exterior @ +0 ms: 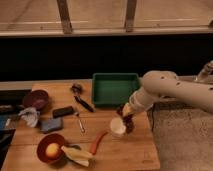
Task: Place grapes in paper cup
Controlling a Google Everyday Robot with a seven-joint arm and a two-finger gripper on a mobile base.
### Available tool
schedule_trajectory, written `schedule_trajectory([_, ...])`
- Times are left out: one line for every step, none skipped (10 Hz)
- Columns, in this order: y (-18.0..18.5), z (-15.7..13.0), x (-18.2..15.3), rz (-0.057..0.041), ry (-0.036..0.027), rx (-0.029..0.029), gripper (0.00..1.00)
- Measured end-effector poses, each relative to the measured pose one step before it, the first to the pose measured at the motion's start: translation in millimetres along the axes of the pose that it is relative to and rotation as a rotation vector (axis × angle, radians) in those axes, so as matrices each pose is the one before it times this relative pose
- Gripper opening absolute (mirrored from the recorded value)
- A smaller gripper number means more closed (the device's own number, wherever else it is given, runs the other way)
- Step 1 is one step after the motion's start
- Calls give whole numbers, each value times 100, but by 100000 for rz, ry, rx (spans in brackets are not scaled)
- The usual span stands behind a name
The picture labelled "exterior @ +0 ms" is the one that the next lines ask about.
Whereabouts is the blue sponge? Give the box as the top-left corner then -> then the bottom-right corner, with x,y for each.
41,118 -> 63,134

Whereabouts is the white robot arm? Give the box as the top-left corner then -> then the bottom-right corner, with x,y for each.
122,60 -> 213,117

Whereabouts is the orange carrot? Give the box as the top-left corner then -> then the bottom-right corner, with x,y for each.
89,130 -> 108,155

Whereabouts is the crumpled white cloth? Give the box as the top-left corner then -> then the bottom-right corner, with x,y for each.
18,107 -> 40,128

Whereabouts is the dark purple bowl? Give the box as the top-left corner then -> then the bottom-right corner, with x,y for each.
22,90 -> 49,110

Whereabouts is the orange bowl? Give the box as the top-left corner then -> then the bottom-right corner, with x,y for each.
37,133 -> 66,164

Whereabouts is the dark red grape bunch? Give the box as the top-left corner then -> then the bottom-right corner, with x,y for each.
116,105 -> 134,134

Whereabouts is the yellow round fruit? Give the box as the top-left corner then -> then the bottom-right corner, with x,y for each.
45,143 -> 60,159

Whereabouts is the white paper cup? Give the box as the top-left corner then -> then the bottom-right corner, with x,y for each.
110,117 -> 126,138

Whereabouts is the green plastic tray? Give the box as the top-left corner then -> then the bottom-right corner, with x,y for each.
92,73 -> 140,107

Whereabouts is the black rectangular block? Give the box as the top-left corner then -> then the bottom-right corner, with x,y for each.
52,106 -> 74,118

